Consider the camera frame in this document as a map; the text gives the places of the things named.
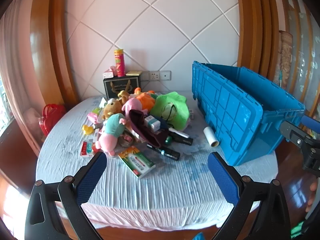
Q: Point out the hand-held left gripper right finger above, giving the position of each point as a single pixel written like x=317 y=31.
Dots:
x=222 y=177

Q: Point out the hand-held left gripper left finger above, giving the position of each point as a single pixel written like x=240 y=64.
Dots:
x=92 y=177

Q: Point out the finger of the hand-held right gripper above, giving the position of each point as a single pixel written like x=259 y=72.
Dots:
x=293 y=133
x=311 y=123

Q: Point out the red teal white box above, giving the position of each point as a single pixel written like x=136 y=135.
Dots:
x=86 y=148

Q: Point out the pink pig plush teal dress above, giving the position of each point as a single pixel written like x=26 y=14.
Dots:
x=110 y=140

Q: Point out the white lint roller refill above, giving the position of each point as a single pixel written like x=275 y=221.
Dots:
x=210 y=136

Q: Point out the brown bear plush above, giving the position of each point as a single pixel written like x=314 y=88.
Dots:
x=111 y=108

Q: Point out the blue plastic storage container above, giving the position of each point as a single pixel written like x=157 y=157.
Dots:
x=225 y=105

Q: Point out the green frog plush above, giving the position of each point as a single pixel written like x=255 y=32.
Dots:
x=175 y=105

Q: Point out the orange pink plush toy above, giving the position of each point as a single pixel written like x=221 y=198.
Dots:
x=146 y=101

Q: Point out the person's right hand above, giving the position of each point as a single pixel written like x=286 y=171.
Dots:
x=314 y=192

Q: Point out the green white medicine box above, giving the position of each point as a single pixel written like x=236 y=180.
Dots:
x=137 y=163

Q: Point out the yellow duck toy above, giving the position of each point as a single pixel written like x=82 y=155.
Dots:
x=87 y=129

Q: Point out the black cosmetic tube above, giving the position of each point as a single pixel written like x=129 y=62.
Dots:
x=183 y=140

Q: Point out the black marker pen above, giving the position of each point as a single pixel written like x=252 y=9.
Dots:
x=167 y=152

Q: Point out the small pink packet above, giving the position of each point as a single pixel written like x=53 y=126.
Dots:
x=92 y=116

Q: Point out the white tube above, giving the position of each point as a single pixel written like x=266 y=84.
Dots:
x=178 y=132

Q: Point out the frosted glass sliding door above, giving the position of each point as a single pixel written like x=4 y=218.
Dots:
x=303 y=55

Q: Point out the rolled red patterned rug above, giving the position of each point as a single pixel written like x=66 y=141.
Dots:
x=285 y=55

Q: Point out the dark maroon cloth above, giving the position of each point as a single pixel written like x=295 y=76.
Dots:
x=150 y=132

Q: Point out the red handbag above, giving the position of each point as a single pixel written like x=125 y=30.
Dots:
x=51 y=116

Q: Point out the green cloth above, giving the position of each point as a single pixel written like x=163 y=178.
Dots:
x=297 y=230

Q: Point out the small teal white box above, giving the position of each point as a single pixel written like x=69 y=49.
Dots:
x=152 y=123

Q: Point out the black gift box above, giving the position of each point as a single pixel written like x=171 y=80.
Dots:
x=122 y=86

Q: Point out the small white pink box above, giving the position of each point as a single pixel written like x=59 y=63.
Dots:
x=108 y=73

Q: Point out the yellow sticky note pad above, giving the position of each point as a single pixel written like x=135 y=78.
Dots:
x=133 y=73

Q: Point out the red yellow snack tube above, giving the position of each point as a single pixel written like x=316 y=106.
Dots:
x=120 y=63

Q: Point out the pink sheer curtain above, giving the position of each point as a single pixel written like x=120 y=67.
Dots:
x=15 y=55

